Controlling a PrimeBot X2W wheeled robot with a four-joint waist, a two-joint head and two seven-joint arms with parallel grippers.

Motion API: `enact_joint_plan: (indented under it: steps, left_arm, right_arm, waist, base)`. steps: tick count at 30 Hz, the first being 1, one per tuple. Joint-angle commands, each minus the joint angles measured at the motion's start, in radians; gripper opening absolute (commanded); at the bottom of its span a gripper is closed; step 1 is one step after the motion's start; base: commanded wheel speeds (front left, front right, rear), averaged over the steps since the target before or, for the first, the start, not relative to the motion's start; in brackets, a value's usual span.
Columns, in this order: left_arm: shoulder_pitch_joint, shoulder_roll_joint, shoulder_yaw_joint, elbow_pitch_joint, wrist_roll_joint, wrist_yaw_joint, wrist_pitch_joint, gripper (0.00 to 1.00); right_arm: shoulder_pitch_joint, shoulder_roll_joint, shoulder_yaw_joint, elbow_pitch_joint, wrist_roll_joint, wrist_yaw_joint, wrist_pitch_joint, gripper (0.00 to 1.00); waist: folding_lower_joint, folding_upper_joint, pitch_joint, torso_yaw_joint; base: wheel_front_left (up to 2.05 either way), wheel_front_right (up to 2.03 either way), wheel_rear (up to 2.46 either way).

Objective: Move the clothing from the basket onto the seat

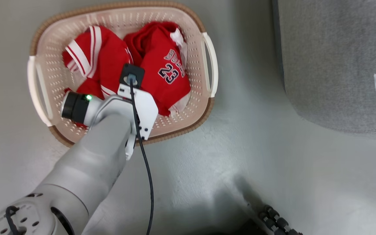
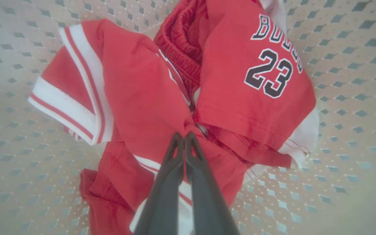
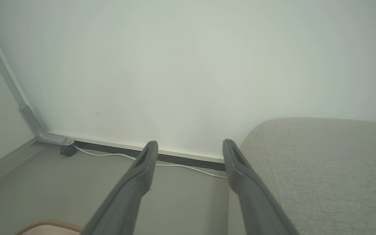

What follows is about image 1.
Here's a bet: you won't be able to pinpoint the red jersey number 23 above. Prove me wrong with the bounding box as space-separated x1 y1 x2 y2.
124 21 192 117

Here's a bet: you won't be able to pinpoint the short black cable loop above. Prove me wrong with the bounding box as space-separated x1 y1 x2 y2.
5 206 20 235

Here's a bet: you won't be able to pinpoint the black corrugated cable conduit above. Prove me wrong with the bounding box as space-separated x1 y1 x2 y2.
258 205 303 235

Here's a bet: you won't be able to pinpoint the white left camera mount bracket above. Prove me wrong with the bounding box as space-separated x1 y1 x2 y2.
117 84 159 141

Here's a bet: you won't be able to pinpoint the red garment white stripes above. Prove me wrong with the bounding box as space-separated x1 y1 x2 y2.
62 25 134 128

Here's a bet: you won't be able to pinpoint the cream basket brown woven rim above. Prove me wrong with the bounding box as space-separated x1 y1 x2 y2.
27 1 219 148

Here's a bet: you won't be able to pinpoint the black cable teal connector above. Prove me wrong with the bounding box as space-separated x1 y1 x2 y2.
128 74 155 235

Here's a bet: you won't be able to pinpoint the grey fabric sofa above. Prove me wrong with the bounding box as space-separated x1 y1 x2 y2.
272 0 376 139

